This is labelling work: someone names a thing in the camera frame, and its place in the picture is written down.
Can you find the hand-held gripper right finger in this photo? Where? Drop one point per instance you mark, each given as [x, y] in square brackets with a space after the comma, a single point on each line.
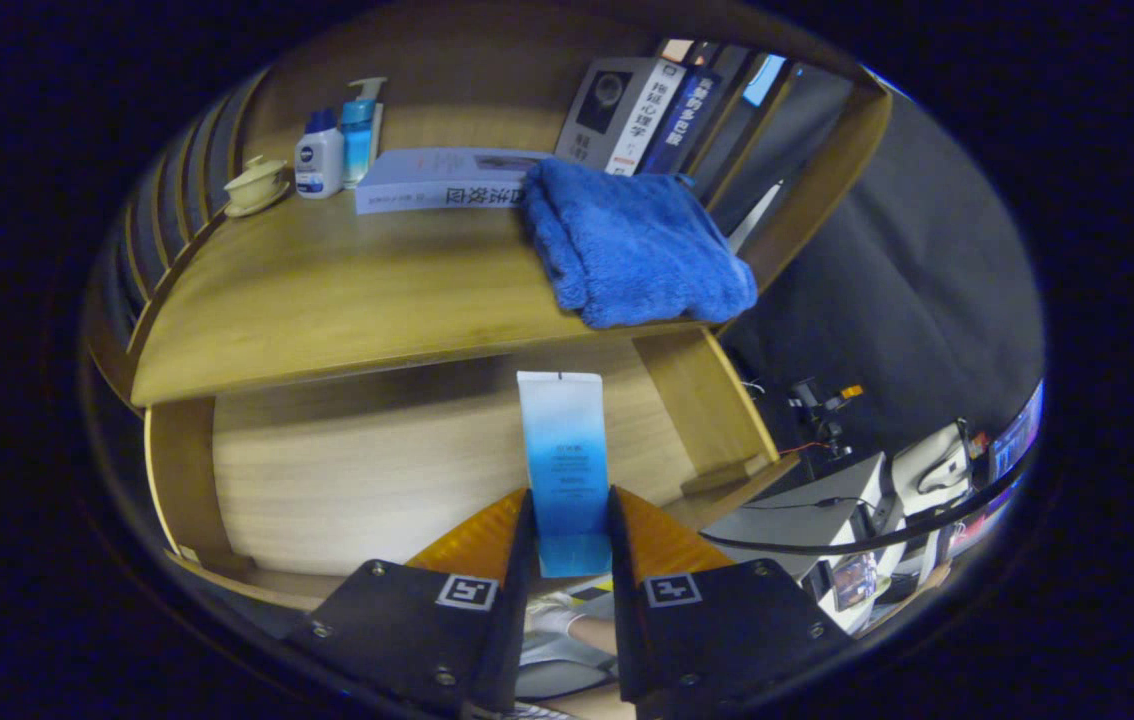
[727, 630]

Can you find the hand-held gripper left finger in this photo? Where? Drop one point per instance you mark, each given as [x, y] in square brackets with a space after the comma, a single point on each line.
[427, 630]

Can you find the wooden drawer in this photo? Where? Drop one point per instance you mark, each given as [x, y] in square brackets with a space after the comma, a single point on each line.
[347, 480]

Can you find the blue cosmetic tube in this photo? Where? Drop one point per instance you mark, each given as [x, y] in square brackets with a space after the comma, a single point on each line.
[565, 470]

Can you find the wooden countertop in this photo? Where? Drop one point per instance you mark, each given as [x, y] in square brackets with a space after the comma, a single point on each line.
[327, 290]

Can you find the wooden cabinet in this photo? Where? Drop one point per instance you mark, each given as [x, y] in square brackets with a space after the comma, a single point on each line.
[467, 100]

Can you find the person's foot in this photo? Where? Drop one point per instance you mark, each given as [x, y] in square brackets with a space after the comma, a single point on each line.
[562, 640]

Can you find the orange and black tool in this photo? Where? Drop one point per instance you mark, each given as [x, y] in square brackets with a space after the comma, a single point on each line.
[822, 410]

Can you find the white bag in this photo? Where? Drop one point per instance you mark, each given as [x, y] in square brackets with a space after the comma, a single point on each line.
[932, 465]

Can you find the bright screen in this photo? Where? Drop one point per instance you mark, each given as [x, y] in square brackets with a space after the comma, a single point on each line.
[1017, 435]

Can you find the black backdrop cloth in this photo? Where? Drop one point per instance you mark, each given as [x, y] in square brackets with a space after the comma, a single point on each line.
[907, 300]

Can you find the blue folded towel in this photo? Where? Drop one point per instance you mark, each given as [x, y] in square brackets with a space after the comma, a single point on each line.
[637, 250]

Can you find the white flat book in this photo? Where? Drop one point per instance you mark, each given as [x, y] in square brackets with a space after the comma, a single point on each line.
[427, 180]

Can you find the cream lidded teacup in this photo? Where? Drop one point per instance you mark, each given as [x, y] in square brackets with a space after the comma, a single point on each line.
[255, 185]

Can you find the white lotion bottle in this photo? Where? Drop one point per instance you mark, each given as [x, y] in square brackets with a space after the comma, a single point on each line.
[319, 160]

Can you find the blue pump bottle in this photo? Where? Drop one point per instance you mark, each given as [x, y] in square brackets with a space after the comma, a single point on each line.
[358, 140]

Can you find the dark blue upright book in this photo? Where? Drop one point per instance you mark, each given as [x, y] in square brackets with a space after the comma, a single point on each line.
[682, 125]

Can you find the grey upright book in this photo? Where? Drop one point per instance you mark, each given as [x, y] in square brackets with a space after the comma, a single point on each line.
[607, 110]

